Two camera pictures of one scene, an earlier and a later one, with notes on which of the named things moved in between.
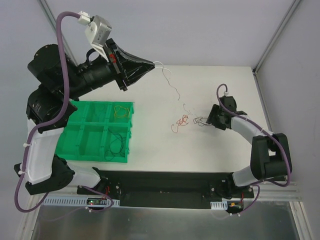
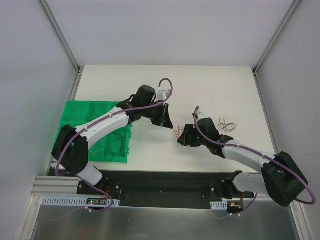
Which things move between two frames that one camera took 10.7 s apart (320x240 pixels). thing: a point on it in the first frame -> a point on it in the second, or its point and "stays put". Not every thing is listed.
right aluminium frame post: x=293 y=7 stays put
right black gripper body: x=215 y=115 -> x=191 y=136
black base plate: x=191 y=189 stays put
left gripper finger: x=134 y=68 -> x=167 y=120
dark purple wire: x=115 y=147 stays put
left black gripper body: x=118 y=69 -> x=161 y=115
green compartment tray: x=98 y=130 stays put
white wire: x=163 y=67 -> x=91 y=153
